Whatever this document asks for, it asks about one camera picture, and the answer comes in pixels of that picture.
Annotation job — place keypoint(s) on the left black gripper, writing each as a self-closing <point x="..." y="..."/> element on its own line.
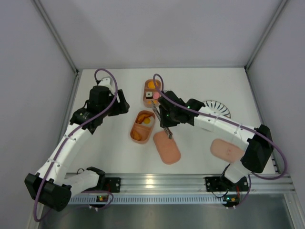
<point x="121" y="105"/>

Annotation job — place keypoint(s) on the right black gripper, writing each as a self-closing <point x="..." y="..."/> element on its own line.
<point x="162" y="115"/>

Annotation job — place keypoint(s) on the metal tongs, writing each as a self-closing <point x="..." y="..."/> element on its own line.
<point x="157" y="113"/>

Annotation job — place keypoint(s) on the pink toy sweet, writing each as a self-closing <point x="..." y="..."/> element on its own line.
<point x="156" y="96"/>

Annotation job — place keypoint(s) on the black white sushi roll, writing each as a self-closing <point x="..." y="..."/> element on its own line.
<point x="149" y="95"/>

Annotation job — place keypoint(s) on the orange toy fried shrimp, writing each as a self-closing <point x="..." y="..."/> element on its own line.
<point x="135" y="135"/>

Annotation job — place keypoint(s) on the orange round toy food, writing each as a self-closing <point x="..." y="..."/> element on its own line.
<point x="151" y="85"/>

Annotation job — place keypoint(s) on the striped round plate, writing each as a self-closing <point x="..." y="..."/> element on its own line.
<point x="218" y="108"/>

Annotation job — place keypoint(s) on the white fried egg toy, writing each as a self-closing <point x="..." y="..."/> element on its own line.
<point x="148" y="122"/>

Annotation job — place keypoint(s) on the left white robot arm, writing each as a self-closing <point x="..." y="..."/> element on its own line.
<point x="49" y="185"/>

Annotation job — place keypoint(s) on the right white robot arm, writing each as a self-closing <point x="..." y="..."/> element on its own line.
<point x="247" y="149"/>

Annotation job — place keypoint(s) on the far pink lunch box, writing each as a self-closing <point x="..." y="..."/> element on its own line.
<point x="145" y="89"/>

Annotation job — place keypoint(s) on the pink lunch box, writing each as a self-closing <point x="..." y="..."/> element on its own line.
<point x="145" y="89"/>
<point x="144" y="131"/>

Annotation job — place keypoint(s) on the near pink lunch box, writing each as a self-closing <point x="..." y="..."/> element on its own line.
<point x="144" y="131"/>

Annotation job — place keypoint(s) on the centre pink box lid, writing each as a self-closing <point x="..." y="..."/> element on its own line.
<point x="167" y="148"/>

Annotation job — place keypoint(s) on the pink box lid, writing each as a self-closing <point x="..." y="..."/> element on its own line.
<point x="167" y="148"/>
<point x="226" y="151"/>

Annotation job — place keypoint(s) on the right pink box lid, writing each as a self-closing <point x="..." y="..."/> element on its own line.
<point x="226" y="151"/>

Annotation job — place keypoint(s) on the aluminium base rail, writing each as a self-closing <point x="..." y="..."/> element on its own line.
<point x="192" y="184"/>

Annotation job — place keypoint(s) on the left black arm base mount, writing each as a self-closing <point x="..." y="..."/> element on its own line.
<point x="111" y="184"/>

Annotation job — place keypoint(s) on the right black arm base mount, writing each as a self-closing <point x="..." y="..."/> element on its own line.
<point x="222" y="184"/>

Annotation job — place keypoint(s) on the grey slotted cable duct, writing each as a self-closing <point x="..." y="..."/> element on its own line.
<point x="94" y="199"/>

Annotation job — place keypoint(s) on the left aluminium frame post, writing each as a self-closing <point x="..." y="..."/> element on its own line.
<point x="54" y="33"/>

